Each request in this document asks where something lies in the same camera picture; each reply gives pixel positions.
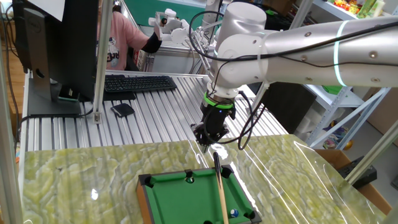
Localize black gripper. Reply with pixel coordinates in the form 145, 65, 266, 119
191, 104, 237, 154

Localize wooden pool cue black handle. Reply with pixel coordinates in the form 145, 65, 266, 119
213, 151, 230, 224

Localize black sleeved forearm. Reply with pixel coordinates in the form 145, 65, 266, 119
141, 30, 163, 54

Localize mini pool table green felt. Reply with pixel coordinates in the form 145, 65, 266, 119
136, 164, 262, 224

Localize dark panel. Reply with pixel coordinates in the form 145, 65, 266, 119
262, 82, 317, 134

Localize black keyboard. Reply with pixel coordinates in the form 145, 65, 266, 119
103, 73, 178, 94

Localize black computer mouse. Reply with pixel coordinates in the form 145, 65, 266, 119
110, 102, 136, 118

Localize white handheld device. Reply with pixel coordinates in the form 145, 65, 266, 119
148, 8, 191, 44

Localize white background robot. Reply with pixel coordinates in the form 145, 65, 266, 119
186, 0, 234, 75

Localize open cardboard box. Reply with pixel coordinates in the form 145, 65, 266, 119
313, 148, 393, 216

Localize colourful toys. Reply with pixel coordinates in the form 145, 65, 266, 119
322, 124, 354, 151

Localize white metal shelving rack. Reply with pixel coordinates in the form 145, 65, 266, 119
303, 0, 398, 150

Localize person in pink shirt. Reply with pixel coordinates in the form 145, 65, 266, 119
98, 0, 163, 72

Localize green marble pattern mat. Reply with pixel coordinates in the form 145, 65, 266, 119
20, 133, 388, 224

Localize green board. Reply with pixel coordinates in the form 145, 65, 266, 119
124, 0, 206, 30

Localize black phone green case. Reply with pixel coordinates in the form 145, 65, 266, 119
57, 84, 81, 103

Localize black device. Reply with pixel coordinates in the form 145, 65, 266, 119
337, 155, 377, 190

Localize black computer monitor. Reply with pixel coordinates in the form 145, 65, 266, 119
12, 0, 100, 118

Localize brown cardboard carton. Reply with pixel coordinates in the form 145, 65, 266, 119
362, 86, 398, 147

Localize colourful packages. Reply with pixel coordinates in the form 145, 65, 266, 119
334, 0, 386, 20

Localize white paper sheet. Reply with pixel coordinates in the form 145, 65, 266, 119
26, 0, 66, 22

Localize green wrist flange ring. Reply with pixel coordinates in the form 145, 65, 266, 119
203, 91, 236, 110

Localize black hanging gripper cables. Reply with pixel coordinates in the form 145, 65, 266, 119
202, 90, 267, 151

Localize black monitor cable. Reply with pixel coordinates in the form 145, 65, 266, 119
14, 107, 94, 150

